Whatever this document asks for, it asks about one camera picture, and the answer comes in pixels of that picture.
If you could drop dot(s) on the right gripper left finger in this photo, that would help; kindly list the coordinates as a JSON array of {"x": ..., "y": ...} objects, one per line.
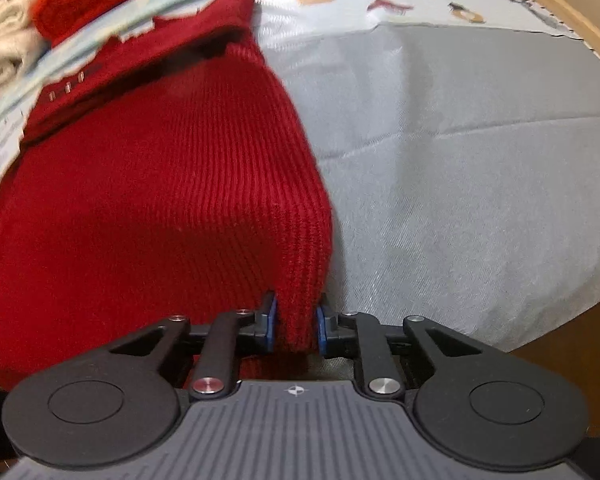
[{"x": 221, "y": 346}]

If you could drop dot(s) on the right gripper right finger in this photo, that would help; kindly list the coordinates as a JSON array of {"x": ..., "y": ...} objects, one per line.
[{"x": 360, "y": 338}]

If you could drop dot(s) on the dark red knit sweater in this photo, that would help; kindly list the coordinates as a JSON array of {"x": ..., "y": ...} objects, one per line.
[{"x": 169, "y": 175}]

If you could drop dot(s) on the grey printed bed sheet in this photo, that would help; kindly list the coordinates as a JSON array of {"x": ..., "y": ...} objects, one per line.
[{"x": 458, "y": 142}]

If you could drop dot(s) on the cream folded blanket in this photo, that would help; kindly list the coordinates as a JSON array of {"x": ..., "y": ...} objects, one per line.
[{"x": 20, "y": 42}]

